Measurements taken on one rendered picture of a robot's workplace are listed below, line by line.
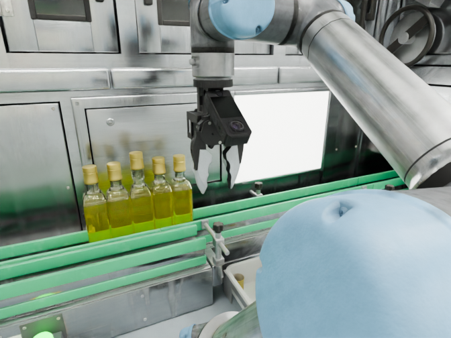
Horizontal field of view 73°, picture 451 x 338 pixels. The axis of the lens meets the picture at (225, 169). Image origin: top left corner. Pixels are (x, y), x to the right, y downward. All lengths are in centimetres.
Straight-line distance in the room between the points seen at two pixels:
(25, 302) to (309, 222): 75
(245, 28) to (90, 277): 65
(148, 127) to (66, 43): 30
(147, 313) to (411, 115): 76
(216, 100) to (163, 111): 45
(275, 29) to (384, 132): 22
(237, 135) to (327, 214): 33
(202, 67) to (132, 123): 46
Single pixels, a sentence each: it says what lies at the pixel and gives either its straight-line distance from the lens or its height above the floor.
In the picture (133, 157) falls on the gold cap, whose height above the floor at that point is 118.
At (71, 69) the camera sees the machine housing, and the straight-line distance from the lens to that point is 94.
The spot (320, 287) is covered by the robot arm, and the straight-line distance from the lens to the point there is 17.
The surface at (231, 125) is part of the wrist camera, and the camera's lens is 48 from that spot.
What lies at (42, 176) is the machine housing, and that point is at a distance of 103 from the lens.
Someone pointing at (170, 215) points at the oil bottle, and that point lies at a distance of 90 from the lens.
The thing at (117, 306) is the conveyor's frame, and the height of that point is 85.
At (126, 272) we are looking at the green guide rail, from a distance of 83.
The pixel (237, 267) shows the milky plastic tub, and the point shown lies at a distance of 96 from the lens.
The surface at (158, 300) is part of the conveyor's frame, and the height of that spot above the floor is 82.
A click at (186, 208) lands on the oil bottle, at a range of 90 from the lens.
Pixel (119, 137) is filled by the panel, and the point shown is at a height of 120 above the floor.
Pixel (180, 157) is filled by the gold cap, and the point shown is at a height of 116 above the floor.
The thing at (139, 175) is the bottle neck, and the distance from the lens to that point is 85.
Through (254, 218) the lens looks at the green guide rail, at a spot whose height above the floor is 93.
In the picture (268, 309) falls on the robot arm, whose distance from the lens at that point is 21.
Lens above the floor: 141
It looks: 19 degrees down
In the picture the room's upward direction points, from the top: straight up
